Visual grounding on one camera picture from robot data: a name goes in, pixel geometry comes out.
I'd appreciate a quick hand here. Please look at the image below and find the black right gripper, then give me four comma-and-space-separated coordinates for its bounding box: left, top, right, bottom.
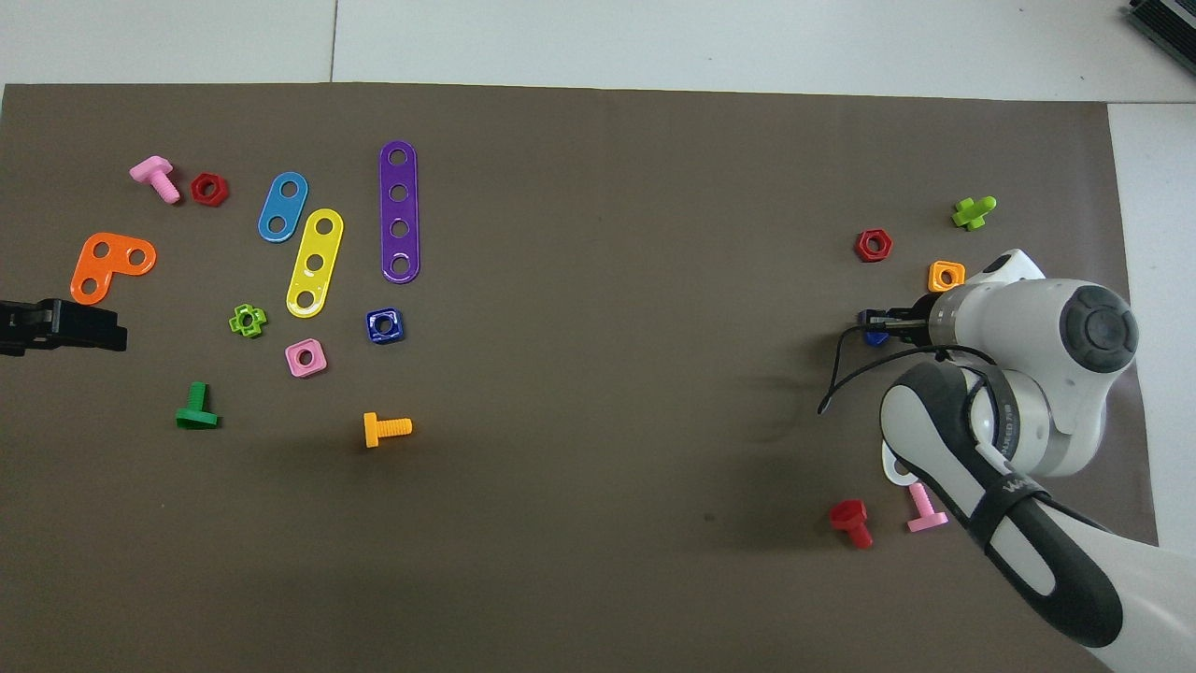
874, 294, 937, 349

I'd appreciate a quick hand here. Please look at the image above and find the purple four-hole strip plate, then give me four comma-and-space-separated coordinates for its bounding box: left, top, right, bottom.
378, 140, 421, 284

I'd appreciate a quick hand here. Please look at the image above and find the pink plastic bolt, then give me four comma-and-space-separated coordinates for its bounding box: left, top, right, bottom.
905, 481, 950, 535
129, 155, 182, 206

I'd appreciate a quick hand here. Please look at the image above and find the blue two-hole strip plate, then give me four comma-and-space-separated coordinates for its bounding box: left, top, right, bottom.
257, 171, 309, 244

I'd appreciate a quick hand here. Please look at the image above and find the black velcro cable strap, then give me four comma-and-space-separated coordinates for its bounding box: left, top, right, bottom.
965, 475, 1054, 550
972, 367, 1026, 466

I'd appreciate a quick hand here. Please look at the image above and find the red plastic bolt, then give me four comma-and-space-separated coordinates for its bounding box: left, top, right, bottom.
828, 499, 875, 551

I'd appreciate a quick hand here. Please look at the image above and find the white curved perforated plate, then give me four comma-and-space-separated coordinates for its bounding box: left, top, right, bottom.
881, 441, 922, 487

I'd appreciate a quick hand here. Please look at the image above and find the brown table mat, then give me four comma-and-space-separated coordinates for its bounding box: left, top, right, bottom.
0, 82, 1176, 673

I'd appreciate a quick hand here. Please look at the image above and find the orange plastic bolt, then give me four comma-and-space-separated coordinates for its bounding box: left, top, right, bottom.
363, 411, 413, 450

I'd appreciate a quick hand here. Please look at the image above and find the orange three-hole corner plate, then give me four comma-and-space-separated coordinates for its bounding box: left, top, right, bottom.
70, 232, 158, 307

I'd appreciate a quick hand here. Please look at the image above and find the yellow three-hole strip plate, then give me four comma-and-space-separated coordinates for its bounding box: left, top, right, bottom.
285, 208, 345, 320

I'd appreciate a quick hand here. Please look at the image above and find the lime green plastic bolt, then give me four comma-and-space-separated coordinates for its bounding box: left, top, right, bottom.
951, 195, 998, 232

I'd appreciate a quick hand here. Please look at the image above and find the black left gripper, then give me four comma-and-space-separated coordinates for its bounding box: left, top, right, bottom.
0, 298, 128, 358

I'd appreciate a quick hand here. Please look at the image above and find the dark green plastic bolt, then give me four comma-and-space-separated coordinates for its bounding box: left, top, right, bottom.
175, 381, 221, 431

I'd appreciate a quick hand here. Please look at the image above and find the pink square nut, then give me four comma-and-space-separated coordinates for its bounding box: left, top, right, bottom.
285, 338, 329, 379

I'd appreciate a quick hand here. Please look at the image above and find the dark grey ribbed device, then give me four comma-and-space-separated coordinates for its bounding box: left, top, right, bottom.
1126, 0, 1196, 52

